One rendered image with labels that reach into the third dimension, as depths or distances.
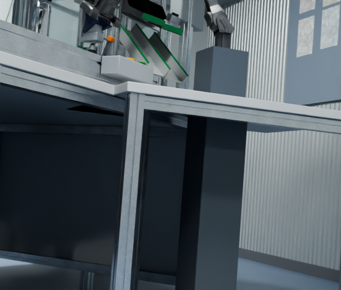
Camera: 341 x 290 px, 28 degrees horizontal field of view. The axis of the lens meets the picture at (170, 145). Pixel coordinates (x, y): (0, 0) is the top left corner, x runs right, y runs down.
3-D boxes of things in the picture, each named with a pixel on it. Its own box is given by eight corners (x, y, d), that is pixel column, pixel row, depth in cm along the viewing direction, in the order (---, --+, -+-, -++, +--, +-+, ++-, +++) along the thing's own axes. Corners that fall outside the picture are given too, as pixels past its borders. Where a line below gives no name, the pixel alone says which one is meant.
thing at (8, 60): (239, 130, 289) (240, 123, 289) (-12, 60, 158) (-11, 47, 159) (-5, 123, 358) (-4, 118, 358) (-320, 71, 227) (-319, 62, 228)
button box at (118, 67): (152, 85, 226) (154, 67, 227) (118, 74, 208) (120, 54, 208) (135, 86, 230) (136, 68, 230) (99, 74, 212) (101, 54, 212)
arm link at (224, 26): (227, 39, 245) (228, 22, 246) (234, 34, 236) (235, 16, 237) (210, 37, 244) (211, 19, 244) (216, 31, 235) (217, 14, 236)
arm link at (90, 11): (132, 10, 242) (121, 0, 245) (102, -5, 226) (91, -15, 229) (118, 28, 244) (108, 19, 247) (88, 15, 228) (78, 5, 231)
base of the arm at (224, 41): (234, 51, 239) (235, 34, 239) (218, 48, 236) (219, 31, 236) (224, 54, 245) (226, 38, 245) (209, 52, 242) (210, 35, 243)
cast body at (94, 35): (103, 42, 238) (105, 23, 239) (97, 39, 234) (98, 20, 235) (84, 44, 242) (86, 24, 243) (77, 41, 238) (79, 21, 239)
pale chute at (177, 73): (182, 83, 274) (188, 75, 272) (161, 78, 264) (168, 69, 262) (148, 39, 288) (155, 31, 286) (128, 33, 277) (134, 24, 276)
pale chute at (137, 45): (163, 77, 261) (170, 68, 259) (141, 71, 251) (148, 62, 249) (130, 31, 275) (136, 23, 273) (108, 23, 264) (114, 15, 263)
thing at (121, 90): (375, 123, 229) (375, 115, 229) (127, 91, 194) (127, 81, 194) (266, 133, 293) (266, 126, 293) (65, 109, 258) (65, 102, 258)
